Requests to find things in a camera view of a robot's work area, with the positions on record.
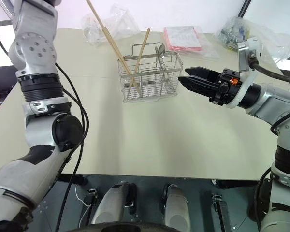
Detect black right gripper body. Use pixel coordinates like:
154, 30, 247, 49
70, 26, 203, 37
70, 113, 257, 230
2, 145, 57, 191
207, 68, 240, 107

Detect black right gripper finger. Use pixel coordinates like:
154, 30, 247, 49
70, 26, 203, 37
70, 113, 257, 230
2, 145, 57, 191
184, 66, 221, 83
178, 76, 220, 99

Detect metal spoon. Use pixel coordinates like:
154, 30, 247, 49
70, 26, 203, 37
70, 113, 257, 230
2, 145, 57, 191
154, 46, 160, 71
158, 43, 171, 84

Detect pink packet in plastic bag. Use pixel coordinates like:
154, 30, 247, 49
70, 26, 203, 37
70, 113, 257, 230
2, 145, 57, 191
162, 25, 221, 61

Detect clear plastic bag with items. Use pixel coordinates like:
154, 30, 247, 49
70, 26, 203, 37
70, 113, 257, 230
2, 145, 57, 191
214, 16, 290, 64

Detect wooden chopstick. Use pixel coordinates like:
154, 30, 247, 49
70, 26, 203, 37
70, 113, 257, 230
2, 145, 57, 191
128, 27, 151, 88
85, 0, 140, 88

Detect crumpled clear plastic bag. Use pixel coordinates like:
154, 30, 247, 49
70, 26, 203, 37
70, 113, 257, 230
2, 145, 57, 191
81, 3, 141, 47

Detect grey rounded robot leg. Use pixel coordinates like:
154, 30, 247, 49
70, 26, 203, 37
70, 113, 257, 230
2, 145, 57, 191
90, 180, 138, 226
161, 183, 191, 227

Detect dark rounded robot waist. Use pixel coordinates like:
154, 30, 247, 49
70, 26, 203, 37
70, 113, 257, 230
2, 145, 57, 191
69, 220, 193, 232

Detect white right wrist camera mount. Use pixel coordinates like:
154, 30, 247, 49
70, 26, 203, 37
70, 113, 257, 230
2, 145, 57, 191
226, 37, 265, 109

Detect metal wire basket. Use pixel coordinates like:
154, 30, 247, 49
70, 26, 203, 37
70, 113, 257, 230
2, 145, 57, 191
117, 42, 184, 102

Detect dark window frame rail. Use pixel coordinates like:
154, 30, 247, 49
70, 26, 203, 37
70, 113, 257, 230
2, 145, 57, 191
236, 0, 251, 18

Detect black table frame bracket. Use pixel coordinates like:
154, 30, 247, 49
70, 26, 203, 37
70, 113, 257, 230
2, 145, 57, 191
212, 194, 230, 232
87, 188, 99, 206

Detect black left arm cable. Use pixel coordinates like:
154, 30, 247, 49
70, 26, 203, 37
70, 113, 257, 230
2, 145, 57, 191
0, 0, 90, 232

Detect thin white cable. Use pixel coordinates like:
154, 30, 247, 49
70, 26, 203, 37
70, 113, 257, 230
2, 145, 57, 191
74, 185, 93, 227

